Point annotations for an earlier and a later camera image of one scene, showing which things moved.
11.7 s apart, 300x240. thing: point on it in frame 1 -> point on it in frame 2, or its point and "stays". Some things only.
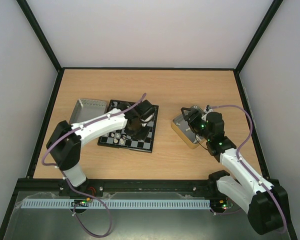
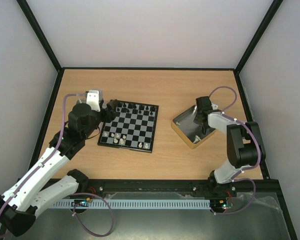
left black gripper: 143,136 -> 109,115
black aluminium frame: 28,184 stays
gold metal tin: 181,125 stays
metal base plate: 113,224 stays
